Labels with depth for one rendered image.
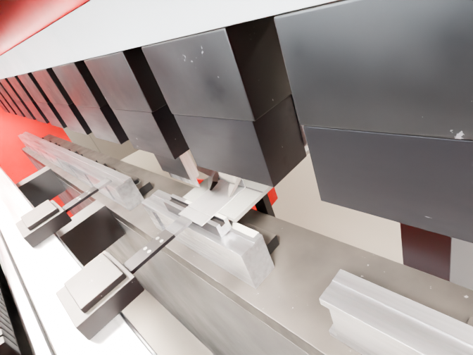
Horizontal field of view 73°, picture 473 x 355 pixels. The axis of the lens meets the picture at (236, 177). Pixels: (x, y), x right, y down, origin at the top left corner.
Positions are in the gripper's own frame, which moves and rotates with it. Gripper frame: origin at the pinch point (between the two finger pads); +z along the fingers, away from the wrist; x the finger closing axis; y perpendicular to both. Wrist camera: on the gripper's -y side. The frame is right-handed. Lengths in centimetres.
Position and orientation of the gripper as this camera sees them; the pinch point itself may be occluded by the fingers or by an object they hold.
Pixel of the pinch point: (223, 188)
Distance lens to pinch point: 69.5
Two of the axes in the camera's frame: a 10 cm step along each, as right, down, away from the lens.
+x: 6.7, 2.0, -7.1
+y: -7.1, -0.8, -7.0
